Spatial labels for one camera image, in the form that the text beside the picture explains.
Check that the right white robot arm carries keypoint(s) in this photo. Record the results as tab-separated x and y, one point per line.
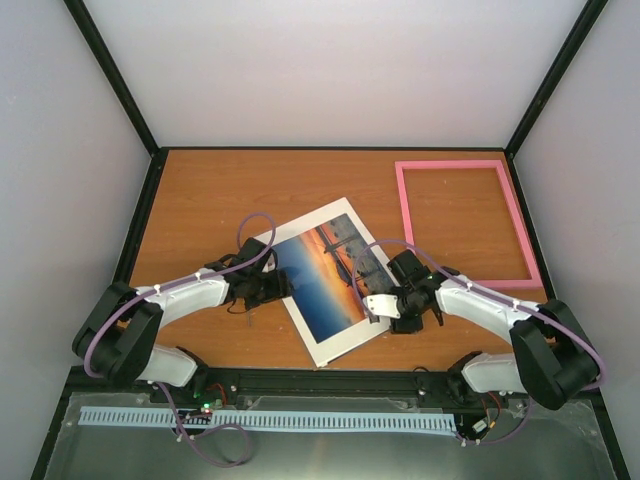
551	360

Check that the black aluminium rail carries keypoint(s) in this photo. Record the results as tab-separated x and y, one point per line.
236	387

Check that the light blue cable duct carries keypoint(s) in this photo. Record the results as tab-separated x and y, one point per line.
273	421

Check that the sunset photo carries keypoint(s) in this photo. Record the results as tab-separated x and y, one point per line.
331	273

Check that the pink picture frame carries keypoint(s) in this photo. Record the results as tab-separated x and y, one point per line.
465	215

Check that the white mat board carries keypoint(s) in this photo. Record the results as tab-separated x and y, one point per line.
323	354

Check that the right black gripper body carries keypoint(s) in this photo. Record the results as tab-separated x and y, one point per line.
416	323

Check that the metal base plate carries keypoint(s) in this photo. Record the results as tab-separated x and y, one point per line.
528	442

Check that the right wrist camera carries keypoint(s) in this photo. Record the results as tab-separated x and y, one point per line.
380	306

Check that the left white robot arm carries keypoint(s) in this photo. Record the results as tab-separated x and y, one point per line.
118	340

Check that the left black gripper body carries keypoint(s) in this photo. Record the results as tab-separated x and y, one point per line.
263	292

